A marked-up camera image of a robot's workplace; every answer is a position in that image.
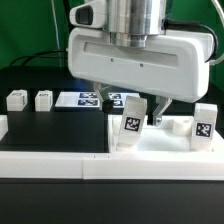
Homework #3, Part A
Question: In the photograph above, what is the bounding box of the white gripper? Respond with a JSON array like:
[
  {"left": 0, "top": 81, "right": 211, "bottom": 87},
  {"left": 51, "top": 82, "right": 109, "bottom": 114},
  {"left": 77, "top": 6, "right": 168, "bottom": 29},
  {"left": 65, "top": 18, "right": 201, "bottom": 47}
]
[{"left": 68, "top": 28, "right": 210, "bottom": 126}]

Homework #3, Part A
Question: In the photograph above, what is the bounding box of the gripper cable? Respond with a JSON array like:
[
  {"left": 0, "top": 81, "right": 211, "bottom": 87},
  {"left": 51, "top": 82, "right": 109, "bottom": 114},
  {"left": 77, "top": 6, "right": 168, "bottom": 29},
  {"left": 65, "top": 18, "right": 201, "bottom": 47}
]
[{"left": 163, "top": 0, "right": 224, "bottom": 64}]

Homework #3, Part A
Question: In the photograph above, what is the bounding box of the white marker plate with tags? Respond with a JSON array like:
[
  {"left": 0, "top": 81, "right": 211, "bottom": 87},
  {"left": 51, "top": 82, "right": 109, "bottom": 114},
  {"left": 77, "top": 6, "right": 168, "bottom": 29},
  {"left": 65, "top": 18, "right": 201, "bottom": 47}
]
[{"left": 55, "top": 92, "right": 139, "bottom": 108}]

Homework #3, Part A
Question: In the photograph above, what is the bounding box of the white square tabletop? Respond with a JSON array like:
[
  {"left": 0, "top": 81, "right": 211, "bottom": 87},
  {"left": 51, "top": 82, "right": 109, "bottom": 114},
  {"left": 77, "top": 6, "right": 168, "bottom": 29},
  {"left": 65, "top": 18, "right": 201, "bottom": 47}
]
[{"left": 108, "top": 114, "right": 223, "bottom": 154}]

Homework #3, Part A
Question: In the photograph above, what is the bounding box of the thin white cable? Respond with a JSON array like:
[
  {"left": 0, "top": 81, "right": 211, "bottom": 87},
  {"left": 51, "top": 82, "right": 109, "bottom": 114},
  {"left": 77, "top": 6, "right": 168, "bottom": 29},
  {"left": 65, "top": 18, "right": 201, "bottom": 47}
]
[{"left": 50, "top": 0, "right": 62, "bottom": 68}]

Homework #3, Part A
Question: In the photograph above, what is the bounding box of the black cable bundle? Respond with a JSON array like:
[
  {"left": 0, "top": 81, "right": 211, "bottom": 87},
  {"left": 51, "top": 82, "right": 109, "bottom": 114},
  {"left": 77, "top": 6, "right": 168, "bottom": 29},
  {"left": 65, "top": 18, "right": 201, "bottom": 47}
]
[{"left": 9, "top": 49, "right": 69, "bottom": 68}]

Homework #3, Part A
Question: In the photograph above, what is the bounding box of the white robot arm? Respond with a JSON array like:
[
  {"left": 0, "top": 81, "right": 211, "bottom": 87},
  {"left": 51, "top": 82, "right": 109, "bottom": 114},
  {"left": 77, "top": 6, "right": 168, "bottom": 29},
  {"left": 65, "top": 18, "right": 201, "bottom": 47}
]
[{"left": 68, "top": 0, "right": 216, "bottom": 125}]

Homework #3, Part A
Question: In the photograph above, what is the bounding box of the white U-shaped obstacle fence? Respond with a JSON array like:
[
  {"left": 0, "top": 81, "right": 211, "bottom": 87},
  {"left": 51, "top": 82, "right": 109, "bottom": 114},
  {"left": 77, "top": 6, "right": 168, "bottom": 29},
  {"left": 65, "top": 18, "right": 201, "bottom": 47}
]
[{"left": 0, "top": 114, "right": 224, "bottom": 181}]

